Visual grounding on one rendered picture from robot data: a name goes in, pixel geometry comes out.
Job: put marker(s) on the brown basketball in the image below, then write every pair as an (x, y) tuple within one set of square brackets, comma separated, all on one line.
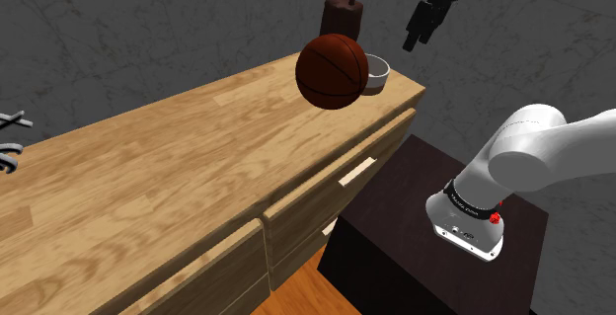
[(332, 71)]

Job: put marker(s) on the wooden chest of drawers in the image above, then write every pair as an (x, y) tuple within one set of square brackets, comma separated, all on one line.
[(159, 160)]

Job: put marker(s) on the dark robot stand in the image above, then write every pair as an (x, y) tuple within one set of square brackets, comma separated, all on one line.
[(385, 237)]

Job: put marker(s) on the white bowl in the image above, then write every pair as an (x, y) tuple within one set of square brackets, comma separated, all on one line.
[(379, 75)]

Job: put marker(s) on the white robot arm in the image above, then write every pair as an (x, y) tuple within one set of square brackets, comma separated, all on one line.
[(524, 150)]

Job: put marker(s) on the grey metal ornament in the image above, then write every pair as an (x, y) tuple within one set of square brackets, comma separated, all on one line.
[(9, 160)]

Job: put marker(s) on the dark brown figure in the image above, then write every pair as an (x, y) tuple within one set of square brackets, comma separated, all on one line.
[(341, 18)]

